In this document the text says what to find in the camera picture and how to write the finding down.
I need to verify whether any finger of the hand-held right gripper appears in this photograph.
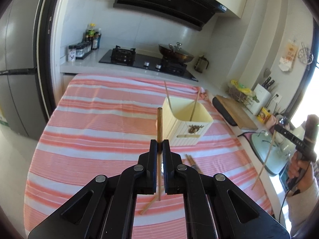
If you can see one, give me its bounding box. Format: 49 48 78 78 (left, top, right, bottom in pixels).
274 124 297 143

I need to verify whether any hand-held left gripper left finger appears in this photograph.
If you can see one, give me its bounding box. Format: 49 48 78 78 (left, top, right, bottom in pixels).
27 140 160 239

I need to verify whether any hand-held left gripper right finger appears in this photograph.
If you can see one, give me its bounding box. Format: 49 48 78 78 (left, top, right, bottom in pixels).
162 140 291 239

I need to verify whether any wooden chopstick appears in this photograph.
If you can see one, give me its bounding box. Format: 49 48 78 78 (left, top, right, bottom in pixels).
251 131 277 190
185 154 198 172
188 155 201 173
157 107 163 202
189 87 202 122
140 193 160 215

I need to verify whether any cream ribbed utensil holder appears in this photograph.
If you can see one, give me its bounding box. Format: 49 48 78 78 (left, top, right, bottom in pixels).
162 97 214 147

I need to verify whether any person's right hand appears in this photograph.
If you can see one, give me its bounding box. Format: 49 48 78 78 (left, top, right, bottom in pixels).
288 151 316 193

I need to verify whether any pale green appliance lid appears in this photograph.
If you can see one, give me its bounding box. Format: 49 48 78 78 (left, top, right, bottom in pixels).
250 130 295 176

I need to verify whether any yellow packet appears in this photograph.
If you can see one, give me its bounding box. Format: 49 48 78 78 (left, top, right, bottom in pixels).
258 107 271 123

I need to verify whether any white knife block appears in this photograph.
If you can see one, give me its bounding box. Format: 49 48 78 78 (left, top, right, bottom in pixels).
246 83 272 116

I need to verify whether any wooden cutting board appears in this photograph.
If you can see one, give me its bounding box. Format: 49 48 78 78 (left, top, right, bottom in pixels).
216 95 259 130

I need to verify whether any yellow green plastic bag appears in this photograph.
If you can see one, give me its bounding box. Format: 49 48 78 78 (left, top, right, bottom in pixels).
229 80 260 103

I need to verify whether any black flat board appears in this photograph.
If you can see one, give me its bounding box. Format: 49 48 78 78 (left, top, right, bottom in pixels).
212 97 239 127

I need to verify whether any pink white striped cloth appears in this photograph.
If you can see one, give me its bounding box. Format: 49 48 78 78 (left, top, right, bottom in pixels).
24 73 275 239

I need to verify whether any orange white hanging packet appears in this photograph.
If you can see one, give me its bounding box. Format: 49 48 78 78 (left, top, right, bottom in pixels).
278 39 299 73

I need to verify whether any black gas stove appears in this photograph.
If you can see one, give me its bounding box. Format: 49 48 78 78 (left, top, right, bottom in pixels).
99 47 199 82

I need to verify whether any dark glass jug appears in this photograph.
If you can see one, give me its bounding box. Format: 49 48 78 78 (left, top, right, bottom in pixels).
194 55 209 72

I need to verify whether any dark wok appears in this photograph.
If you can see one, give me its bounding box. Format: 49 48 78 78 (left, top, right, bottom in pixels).
159 43 195 64

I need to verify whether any glass wok lid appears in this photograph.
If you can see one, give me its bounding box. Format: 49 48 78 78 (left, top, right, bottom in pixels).
159 42 190 55

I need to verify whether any white label spice jar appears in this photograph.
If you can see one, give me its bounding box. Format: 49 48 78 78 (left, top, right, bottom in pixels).
68 44 77 62

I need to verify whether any black range hood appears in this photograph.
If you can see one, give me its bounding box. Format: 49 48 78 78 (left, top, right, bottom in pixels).
113 0 228 31

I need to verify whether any grey refrigerator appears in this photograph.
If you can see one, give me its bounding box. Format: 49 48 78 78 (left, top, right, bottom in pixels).
0 0 58 140

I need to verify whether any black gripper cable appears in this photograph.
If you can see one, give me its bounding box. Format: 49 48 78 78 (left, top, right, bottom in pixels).
279 188 301 228

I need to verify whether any wire basket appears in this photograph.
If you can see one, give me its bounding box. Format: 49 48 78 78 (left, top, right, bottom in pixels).
227 83 257 104

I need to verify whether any hanging wire rack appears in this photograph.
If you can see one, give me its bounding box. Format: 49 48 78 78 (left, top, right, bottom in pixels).
297 42 314 66

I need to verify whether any dark door frame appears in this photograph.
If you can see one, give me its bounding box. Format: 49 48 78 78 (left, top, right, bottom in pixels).
33 0 66 121

